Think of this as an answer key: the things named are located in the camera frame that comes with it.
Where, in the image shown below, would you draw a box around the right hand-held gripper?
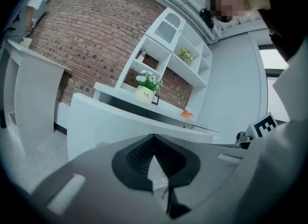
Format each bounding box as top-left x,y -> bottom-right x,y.
235,111 -> 285,150

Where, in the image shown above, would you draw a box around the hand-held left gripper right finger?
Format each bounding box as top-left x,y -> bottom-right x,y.
153,133 -> 250,220

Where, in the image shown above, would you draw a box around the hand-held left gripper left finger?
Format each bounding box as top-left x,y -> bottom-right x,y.
31,133 -> 167,224

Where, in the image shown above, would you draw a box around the white drawer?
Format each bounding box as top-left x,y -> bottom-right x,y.
66,92 -> 215,162

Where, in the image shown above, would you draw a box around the white side cabinet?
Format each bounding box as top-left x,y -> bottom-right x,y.
3,39 -> 73,157

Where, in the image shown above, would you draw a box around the orange object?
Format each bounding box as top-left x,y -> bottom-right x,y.
180,107 -> 195,119

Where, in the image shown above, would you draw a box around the white shelf unit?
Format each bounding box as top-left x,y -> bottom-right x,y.
115,7 -> 213,120

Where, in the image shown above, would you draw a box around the white flowers in cream pot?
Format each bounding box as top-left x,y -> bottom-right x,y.
133,69 -> 164,104

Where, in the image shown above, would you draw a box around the yellow flowers in vase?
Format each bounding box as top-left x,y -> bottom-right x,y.
177,47 -> 196,63

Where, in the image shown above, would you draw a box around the white cup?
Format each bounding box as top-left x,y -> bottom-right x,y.
20,37 -> 33,49

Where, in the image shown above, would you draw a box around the window with dark frame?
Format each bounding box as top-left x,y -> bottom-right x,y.
258,44 -> 291,123

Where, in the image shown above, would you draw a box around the black head-worn camera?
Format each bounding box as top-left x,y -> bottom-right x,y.
199,7 -> 215,29

